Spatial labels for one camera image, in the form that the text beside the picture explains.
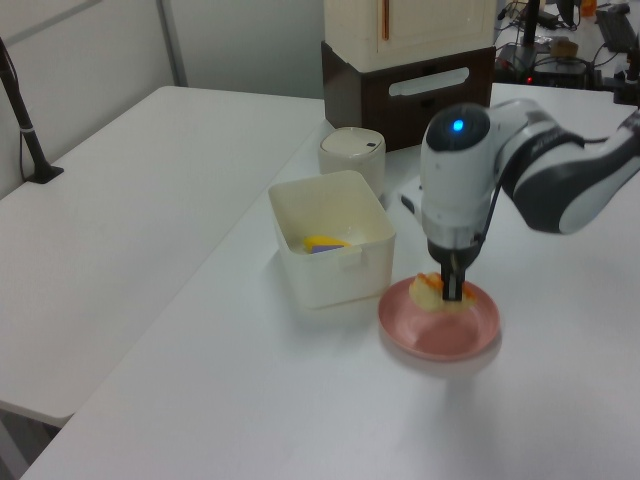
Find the cream and brown cabinet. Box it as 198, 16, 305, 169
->
320, 0, 497, 154

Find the small cream lidded trash can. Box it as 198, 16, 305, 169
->
317, 126, 388, 197

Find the cream plastic storage bin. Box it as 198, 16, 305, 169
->
267, 169, 398, 311

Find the black electronic device box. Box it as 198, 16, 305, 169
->
532, 58, 589, 89

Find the black pole camera stand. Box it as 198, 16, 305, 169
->
0, 35, 66, 185

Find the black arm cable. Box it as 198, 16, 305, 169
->
477, 139, 614, 247

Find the yellow banana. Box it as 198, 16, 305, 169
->
303, 235, 353, 250

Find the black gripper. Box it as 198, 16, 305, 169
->
427, 225, 484, 303

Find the black monitor stand pole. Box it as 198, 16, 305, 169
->
499, 0, 544, 66

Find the black keyboard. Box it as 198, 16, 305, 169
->
594, 8, 639, 52

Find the orange glazed bread loaf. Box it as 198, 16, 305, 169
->
408, 271, 478, 316

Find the pink round plate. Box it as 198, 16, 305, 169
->
377, 277, 502, 362

